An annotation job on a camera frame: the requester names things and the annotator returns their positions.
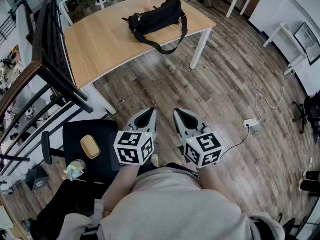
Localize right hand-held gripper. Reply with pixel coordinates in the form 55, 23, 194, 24
173, 108, 223, 169

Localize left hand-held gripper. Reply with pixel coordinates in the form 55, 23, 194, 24
113, 107, 158, 166

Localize black duffel bag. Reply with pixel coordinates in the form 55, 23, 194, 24
121, 0, 189, 55

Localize person's left forearm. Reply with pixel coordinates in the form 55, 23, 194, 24
101, 163, 141, 219

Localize person's right forearm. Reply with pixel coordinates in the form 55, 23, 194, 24
198, 167, 248, 214

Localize black office chair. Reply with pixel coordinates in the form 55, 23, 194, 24
29, 120, 123, 240

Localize person's black trousers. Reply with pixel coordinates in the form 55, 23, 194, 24
147, 158, 198, 176

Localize yellow flat case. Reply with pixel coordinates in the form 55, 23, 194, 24
80, 134, 102, 159

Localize white power adapter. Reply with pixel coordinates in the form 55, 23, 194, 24
243, 118, 260, 129

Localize person's grey sweatshirt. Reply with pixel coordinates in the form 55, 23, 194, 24
57, 167, 286, 240

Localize wooden table with white legs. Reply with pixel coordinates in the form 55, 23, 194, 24
63, 0, 217, 115

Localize small black box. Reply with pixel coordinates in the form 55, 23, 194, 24
26, 168, 50, 191

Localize black metal railing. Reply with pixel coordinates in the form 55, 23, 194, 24
0, 0, 95, 177

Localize black swivel chair base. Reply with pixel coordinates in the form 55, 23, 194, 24
292, 91, 320, 145

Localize white side table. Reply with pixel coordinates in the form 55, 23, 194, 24
262, 22, 308, 76

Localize black framed picture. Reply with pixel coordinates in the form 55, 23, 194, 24
293, 22, 320, 67

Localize thin black cable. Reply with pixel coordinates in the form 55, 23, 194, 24
219, 126, 250, 157

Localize white cable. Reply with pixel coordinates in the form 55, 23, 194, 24
255, 73, 296, 122

